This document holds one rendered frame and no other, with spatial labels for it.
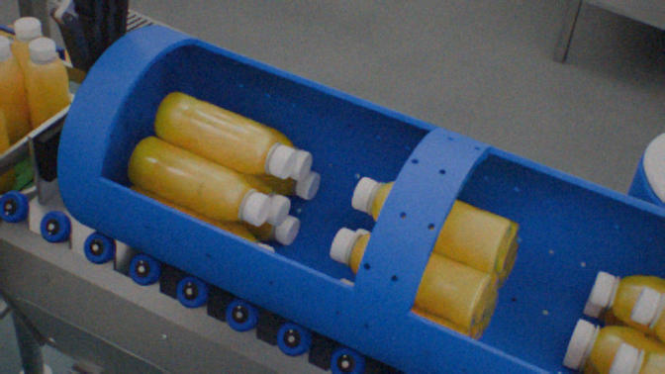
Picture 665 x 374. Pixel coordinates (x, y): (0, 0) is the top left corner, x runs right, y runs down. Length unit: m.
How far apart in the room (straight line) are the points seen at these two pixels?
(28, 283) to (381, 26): 2.59
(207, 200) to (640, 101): 2.69
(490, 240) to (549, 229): 0.18
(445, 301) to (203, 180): 0.32
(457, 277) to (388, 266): 0.09
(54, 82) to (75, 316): 0.36
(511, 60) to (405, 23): 0.47
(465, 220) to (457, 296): 0.09
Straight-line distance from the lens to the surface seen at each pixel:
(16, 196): 1.33
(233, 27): 3.64
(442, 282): 1.00
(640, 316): 1.02
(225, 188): 1.09
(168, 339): 1.25
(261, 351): 1.17
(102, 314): 1.30
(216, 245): 1.04
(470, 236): 1.02
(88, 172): 1.11
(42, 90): 1.46
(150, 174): 1.13
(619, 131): 3.41
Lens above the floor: 1.83
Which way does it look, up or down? 39 degrees down
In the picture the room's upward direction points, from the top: 7 degrees clockwise
